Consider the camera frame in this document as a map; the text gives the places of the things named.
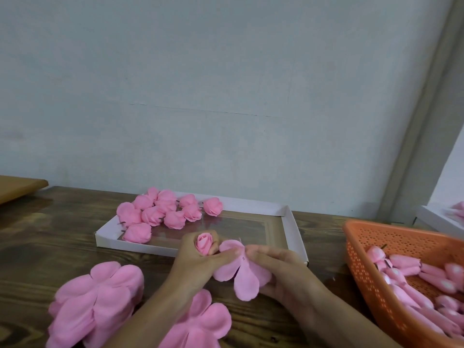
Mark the person's left hand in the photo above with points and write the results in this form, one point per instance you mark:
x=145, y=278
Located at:
x=192, y=270

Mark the pink petal flower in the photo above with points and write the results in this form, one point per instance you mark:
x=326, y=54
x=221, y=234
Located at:
x=166, y=201

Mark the pile of pink petals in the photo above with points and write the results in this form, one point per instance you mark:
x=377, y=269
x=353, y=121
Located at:
x=458, y=210

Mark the person's right forearm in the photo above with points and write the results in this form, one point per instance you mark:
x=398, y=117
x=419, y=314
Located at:
x=352, y=326

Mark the orange plastic basket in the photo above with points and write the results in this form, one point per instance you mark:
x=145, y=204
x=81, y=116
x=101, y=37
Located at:
x=362, y=282

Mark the person's left forearm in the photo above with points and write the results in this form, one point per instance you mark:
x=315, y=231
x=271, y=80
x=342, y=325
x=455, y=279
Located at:
x=141, y=322

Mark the group of finished pink roses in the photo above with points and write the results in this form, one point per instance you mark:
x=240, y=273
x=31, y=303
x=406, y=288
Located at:
x=127, y=212

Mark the white shallow tray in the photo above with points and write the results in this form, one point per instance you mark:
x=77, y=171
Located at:
x=268, y=227

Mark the pink rose buds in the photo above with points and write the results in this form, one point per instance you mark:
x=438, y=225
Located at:
x=420, y=280

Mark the stack of pink petals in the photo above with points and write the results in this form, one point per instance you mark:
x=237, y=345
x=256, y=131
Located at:
x=94, y=304
x=199, y=322

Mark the grey door frame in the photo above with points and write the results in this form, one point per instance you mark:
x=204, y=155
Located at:
x=424, y=101

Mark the person's right hand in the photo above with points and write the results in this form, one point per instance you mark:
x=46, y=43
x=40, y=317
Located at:
x=290, y=279

